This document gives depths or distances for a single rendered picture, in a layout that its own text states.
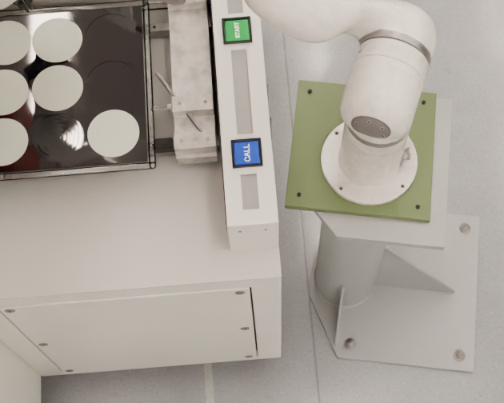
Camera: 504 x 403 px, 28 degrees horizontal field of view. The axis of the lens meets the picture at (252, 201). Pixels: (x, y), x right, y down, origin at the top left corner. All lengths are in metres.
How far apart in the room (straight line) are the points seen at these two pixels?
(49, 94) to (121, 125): 0.16
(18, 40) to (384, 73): 0.82
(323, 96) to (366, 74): 0.46
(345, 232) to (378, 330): 0.82
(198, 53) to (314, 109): 0.26
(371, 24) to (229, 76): 0.39
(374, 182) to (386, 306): 0.86
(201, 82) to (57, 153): 0.32
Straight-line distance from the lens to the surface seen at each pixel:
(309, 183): 1.97
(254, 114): 1.89
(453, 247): 2.83
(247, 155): 1.85
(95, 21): 2.09
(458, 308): 2.78
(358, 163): 1.88
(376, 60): 1.62
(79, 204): 2.01
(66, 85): 2.03
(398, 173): 1.98
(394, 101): 1.59
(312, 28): 1.57
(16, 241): 2.01
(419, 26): 1.66
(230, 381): 2.71
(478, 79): 3.06
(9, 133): 2.01
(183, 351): 2.48
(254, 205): 1.82
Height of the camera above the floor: 2.66
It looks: 69 degrees down
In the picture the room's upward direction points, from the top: 4 degrees counter-clockwise
